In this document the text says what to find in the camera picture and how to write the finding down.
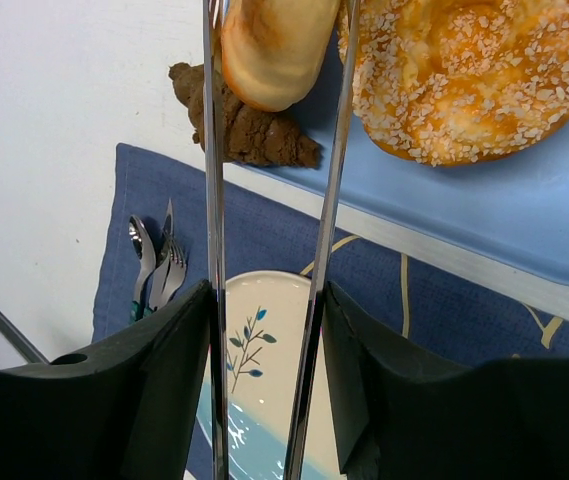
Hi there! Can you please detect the sugar-topped orange round bread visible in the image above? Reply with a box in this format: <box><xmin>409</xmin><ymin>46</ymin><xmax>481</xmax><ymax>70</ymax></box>
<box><xmin>353</xmin><ymin>1</ymin><xmax>569</xmax><ymax>166</ymax></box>

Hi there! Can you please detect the blue rectangular tray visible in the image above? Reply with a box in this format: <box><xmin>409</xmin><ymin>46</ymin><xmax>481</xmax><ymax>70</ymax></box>
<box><xmin>246</xmin><ymin>34</ymin><xmax>569</xmax><ymax>288</ymax></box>

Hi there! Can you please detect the teal-handled fork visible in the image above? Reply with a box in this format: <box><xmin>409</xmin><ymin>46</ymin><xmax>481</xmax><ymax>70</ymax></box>
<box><xmin>165</xmin><ymin>237</ymin><xmax>187</xmax><ymax>305</ymax></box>

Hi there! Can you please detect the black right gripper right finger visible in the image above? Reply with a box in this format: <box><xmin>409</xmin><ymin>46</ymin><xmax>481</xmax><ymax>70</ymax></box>
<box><xmin>322</xmin><ymin>284</ymin><xmax>569</xmax><ymax>479</ymax></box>

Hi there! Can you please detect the navy blue placemat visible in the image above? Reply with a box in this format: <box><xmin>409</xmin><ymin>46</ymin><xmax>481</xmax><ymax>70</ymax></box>
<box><xmin>93</xmin><ymin>144</ymin><xmax>569</xmax><ymax>365</ymax></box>

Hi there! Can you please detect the teal-handled spoon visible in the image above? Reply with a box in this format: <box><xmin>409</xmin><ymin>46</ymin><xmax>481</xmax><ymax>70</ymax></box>
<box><xmin>128</xmin><ymin>215</ymin><xmax>156</xmax><ymax>323</ymax></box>

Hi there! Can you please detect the cream and blue plate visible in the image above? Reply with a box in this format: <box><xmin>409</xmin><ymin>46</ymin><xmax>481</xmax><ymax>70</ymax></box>
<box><xmin>184</xmin><ymin>271</ymin><xmax>346</xmax><ymax>480</ymax></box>

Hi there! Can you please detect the teal-handled knife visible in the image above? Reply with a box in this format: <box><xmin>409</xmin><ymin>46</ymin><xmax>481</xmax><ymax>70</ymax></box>
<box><xmin>146</xmin><ymin>199</ymin><xmax>174</xmax><ymax>313</ymax></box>

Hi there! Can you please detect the round glazed bread roll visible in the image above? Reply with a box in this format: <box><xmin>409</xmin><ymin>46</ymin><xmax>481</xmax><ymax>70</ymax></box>
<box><xmin>221</xmin><ymin>0</ymin><xmax>341</xmax><ymax>112</ymax></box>

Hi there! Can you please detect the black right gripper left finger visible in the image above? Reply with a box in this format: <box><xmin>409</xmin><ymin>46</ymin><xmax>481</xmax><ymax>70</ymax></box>
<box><xmin>0</xmin><ymin>281</ymin><xmax>213</xmax><ymax>479</ymax></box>

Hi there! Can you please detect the brown chocolate croissant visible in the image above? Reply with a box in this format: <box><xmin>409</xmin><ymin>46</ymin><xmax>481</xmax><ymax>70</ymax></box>
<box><xmin>168</xmin><ymin>62</ymin><xmax>320</xmax><ymax>169</ymax></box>

